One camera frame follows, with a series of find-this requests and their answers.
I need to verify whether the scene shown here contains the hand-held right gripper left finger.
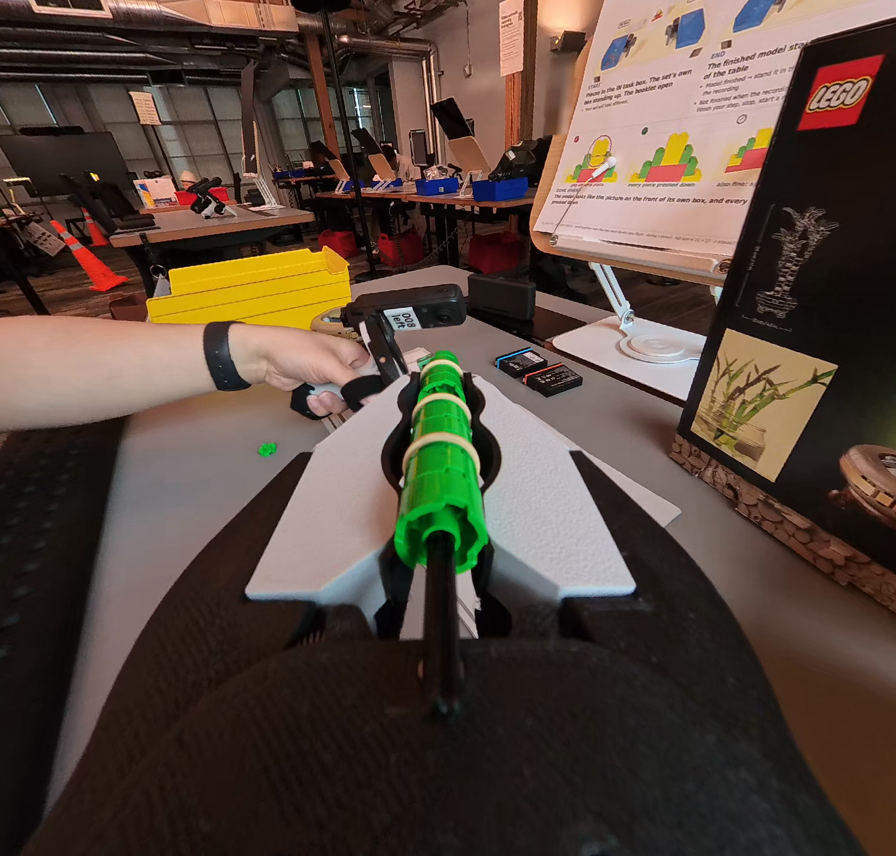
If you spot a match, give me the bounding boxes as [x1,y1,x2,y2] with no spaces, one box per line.
[245,373,421,633]

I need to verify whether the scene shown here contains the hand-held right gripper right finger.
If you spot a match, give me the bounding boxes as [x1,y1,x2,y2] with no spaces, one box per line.
[462,373,637,619]

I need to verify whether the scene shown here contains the green toy stalk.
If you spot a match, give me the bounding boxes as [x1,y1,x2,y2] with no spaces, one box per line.
[392,350,489,720]

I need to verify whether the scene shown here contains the person's left forearm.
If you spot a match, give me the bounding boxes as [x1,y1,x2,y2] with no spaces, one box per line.
[0,316,211,431]

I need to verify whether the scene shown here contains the grey desk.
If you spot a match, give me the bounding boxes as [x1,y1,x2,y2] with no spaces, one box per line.
[42,261,896,856]

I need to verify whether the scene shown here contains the person's left hand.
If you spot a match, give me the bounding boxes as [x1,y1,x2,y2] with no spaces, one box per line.
[244,323,375,416]

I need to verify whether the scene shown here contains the long wooden table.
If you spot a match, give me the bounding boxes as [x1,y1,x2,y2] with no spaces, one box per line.
[273,170,536,269]

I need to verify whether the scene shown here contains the black charger case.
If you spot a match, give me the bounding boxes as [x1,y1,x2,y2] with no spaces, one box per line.
[468,271,537,321]

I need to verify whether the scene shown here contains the yellow plastic bin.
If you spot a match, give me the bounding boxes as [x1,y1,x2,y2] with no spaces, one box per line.
[146,246,351,328]

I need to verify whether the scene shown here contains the black battery orange trim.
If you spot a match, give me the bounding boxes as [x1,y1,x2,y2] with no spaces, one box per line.
[524,362,583,398]

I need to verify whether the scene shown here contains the tablet on wooden stand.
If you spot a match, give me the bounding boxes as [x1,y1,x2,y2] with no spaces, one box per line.
[350,127,396,184]
[428,97,491,174]

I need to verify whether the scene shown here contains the black wristband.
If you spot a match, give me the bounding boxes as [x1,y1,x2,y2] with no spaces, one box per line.
[203,320,252,392]

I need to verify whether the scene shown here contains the grey table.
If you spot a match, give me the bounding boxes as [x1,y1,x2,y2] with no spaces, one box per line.
[108,205,316,290]

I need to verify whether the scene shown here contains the spare hand-held gripper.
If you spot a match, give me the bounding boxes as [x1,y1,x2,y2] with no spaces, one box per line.
[188,177,238,219]

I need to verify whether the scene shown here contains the black desktop device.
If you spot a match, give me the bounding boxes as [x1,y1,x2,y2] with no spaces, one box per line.
[488,137,550,184]

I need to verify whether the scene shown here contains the black floor mat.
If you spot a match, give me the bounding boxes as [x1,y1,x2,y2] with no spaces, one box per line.
[0,418,127,822]

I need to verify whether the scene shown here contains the white paper notice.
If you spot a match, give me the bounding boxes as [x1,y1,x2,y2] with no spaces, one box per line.
[499,0,526,77]

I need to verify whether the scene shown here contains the black monitor screen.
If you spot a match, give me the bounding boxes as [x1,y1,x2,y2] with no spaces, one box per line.
[0,132,130,199]

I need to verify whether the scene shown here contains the printed instruction sheet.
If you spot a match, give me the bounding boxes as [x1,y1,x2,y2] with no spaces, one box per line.
[533,0,896,258]

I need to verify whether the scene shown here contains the black toy box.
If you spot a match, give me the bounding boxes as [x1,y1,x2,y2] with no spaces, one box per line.
[668,20,896,615]

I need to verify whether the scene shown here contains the silver ventilation duct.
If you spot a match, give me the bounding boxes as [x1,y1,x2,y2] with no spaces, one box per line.
[0,0,302,38]

